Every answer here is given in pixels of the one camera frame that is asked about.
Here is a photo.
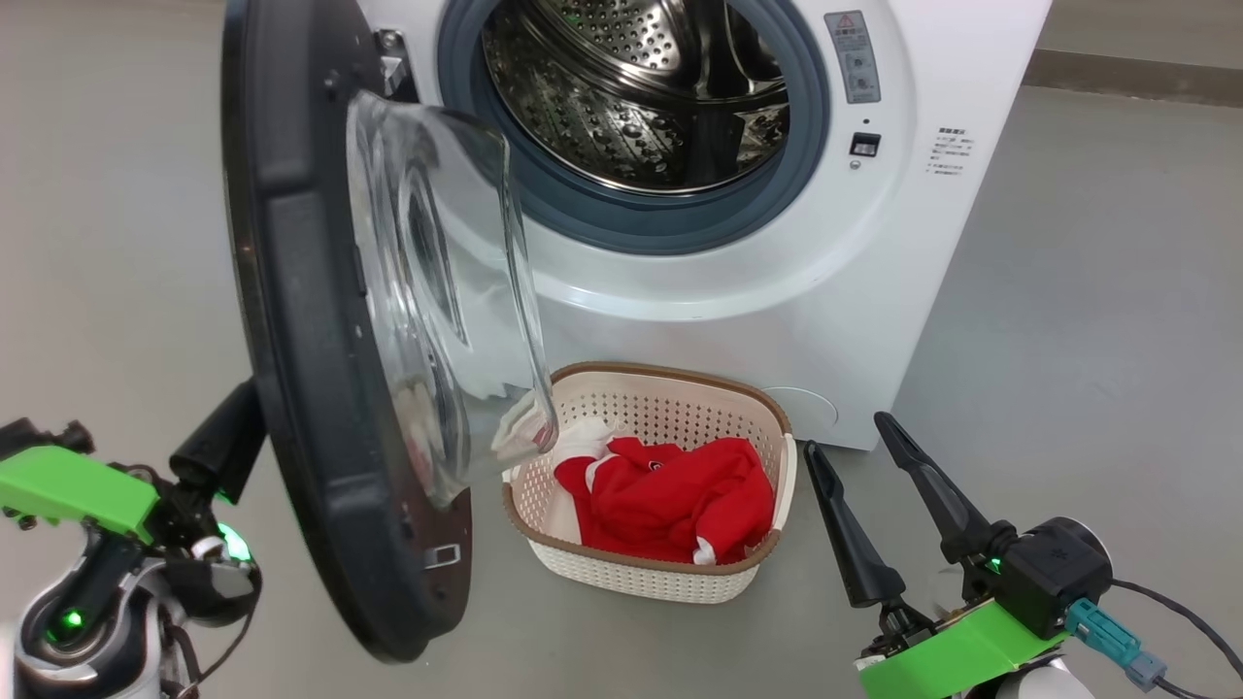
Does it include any cream laundry basket brown rim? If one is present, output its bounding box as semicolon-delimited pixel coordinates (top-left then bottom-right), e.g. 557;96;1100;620
502;362;799;605

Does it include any red and white garment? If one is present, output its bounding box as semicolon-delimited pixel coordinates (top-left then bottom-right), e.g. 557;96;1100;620
544;417;776;566

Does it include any dark grey glass washer door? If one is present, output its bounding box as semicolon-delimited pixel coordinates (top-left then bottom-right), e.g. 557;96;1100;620
221;0;561;664

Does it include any right camera cable teal plug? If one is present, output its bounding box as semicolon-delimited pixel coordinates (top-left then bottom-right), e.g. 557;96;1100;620
1065;580;1243;699

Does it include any grey rubber door gasket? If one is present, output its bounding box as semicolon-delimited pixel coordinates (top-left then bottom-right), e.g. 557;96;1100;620
437;0;833;256

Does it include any steel perforated washer drum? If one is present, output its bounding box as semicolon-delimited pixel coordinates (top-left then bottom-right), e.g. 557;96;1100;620
483;0;790;193

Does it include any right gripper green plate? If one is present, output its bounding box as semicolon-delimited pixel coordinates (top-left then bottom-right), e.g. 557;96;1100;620
803;411;1116;699

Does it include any grey warning sticker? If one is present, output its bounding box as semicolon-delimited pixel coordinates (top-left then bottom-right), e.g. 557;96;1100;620
825;10;883;105

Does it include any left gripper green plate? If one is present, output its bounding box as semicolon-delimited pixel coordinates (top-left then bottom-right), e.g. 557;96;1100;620
0;379;269;627

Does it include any white front-load washing machine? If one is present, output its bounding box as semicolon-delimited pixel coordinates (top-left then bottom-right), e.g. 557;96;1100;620
354;0;1055;452

